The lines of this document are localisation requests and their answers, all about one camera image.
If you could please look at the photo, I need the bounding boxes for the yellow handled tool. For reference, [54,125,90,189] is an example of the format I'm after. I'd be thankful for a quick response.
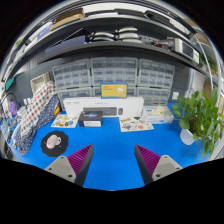
[53,105,62,117]

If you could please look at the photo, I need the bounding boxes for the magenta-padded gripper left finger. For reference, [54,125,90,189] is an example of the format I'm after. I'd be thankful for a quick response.
[43,143,95,187]

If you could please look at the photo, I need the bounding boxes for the black round mouse pad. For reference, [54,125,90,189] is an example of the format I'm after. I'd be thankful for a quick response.
[40,130,70,158]

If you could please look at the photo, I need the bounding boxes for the green plant in white pot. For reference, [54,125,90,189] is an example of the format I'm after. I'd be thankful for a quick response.
[171,87,224,158]

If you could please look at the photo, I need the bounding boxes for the navy polka dot cloth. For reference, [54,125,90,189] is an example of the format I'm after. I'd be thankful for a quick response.
[13,94,61,157]

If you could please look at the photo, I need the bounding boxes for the yellow and blue box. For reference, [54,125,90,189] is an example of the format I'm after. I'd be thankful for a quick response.
[100,81,129,100]

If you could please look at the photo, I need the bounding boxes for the small purple toy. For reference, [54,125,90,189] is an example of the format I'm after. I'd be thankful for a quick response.
[7,100,18,118]

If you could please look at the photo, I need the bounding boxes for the white blue tissue box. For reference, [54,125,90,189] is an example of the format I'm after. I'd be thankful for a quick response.
[140,105,175,126]

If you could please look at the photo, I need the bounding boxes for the small dark blue box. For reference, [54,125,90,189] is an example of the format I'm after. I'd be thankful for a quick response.
[77,110,104,128]

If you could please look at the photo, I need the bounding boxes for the red blue checkered cloth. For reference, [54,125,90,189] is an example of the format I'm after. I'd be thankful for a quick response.
[16,80,57,134]

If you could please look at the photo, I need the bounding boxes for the colourful sticker sheet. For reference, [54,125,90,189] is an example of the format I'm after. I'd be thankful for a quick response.
[119,116,155,133]
[50,114,80,129]

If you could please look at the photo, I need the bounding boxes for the long white keyboard box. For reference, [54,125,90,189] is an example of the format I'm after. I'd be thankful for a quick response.
[62,96,145,120]

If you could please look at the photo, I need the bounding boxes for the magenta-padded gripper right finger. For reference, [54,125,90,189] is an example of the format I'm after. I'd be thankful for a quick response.
[133,143,184,186]

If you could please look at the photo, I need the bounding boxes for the teal hanging tool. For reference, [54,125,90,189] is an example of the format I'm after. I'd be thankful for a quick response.
[4,77,15,92]

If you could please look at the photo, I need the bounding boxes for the beige storage basket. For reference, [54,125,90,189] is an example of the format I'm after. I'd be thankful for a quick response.
[29,72,52,95]

